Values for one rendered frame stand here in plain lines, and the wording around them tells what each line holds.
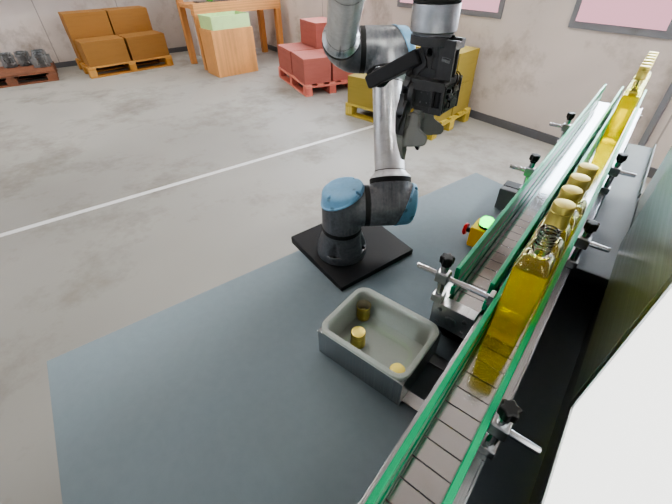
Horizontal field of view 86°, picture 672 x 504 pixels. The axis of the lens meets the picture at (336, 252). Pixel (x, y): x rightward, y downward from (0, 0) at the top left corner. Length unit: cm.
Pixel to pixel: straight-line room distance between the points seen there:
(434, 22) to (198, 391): 83
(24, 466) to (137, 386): 107
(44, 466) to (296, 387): 128
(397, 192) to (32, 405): 178
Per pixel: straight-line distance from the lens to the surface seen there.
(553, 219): 71
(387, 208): 98
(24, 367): 231
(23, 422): 210
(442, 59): 69
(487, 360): 78
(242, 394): 87
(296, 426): 81
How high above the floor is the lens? 148
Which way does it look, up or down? 40 degrees down
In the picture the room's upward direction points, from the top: 1 degrees counter-clockwise
